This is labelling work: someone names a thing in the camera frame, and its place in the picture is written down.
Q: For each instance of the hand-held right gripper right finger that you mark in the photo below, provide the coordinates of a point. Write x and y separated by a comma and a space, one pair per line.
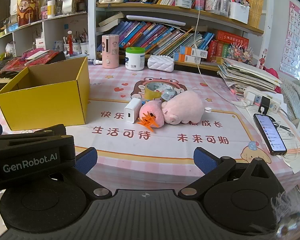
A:
202, 158

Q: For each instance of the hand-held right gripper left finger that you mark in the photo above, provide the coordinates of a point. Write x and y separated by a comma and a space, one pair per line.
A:
86, 158

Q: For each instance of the yellow cardboard box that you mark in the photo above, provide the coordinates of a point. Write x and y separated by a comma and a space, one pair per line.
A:
40, 105

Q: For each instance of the pink plush pig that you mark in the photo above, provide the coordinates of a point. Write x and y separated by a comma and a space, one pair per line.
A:
185, 105

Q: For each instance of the white charger plug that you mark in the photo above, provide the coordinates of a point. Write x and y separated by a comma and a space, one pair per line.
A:
131, 110

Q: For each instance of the pink plush carrot toy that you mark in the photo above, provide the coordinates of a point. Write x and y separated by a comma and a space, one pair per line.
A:
152, 110

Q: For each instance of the small patterned tape roll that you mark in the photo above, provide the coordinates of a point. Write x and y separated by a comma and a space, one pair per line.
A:
168, 95

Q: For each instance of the yellow tape roll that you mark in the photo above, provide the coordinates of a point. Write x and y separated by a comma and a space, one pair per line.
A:
150, 93

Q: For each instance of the pink printed table mat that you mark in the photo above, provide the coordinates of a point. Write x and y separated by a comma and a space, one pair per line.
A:
165, 135

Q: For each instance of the black smartphone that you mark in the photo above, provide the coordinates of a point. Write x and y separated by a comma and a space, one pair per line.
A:
270, 132

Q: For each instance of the white plugged charger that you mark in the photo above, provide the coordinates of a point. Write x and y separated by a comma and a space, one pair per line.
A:
250, 97

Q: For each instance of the pile of red paper packets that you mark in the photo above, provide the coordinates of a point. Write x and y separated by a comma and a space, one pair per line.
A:
40, 58

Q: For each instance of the black plugged charger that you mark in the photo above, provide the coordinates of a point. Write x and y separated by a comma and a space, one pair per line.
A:
265, 102

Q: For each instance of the white power strip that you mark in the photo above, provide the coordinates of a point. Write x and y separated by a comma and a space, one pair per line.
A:
275, 102

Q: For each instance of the stack of workbooks and papers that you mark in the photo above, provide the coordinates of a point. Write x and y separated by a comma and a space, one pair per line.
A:
247, 73

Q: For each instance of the small white lying bottle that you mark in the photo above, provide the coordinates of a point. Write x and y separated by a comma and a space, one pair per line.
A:
93, 61

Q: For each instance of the loose printed papers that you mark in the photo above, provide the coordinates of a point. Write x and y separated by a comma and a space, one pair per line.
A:
298, 135

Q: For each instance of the white fluffy pompom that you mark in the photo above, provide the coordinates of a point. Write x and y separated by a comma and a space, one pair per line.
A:
287, 212

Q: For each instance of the white quilted pouch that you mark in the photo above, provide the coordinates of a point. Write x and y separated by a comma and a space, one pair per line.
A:
161, 63

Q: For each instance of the white pen cup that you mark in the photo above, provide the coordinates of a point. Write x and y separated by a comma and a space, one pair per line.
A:
76, 48
67, 48
84, 48

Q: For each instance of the red cloth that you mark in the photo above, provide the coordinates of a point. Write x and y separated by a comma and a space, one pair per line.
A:
272, 76

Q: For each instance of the pink cartoon humidifier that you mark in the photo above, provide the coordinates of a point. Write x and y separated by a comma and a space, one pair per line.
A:
110, 52

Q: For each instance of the white jar green lid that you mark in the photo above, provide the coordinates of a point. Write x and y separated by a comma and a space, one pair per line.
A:
134, 60

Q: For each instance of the grey blanket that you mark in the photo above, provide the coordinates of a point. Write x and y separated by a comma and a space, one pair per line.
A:
293, 97

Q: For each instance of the colourful spiky ornament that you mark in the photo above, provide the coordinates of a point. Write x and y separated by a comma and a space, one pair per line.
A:
238, 52

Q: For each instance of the cartoon deer sticker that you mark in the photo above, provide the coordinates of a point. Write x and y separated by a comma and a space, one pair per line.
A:
262, 60

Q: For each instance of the red boxed dictionary set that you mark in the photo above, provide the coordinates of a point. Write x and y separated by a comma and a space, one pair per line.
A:
230, 45

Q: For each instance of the red santa figurine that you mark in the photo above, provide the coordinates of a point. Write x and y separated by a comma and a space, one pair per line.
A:
70, 38

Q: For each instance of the fortune figure gift box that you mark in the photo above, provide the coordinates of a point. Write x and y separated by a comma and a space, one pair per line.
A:
27, 11

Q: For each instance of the white cubby shelf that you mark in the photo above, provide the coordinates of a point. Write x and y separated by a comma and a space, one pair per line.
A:
52, 21

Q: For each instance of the white supplement jar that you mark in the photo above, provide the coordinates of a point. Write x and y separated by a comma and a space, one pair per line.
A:
51, 10

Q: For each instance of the row of leaning colourful books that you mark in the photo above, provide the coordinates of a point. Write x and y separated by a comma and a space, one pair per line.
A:
150, 36

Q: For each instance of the thick lying books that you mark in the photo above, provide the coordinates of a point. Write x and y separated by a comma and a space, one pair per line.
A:
110, 22

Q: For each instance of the flat white board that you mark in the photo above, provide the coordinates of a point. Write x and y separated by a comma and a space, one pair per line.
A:
155, 20

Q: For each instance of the white pen organizer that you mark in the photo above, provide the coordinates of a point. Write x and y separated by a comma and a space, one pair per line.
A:
237, 11

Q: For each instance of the white wooden bookshelf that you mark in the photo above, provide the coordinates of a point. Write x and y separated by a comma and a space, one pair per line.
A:
152, 7

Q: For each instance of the yellow book set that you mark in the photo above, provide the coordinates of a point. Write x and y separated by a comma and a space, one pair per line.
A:
256, 7

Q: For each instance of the pink alphabet wall poster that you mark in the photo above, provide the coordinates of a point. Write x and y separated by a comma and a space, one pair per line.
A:
296, 42

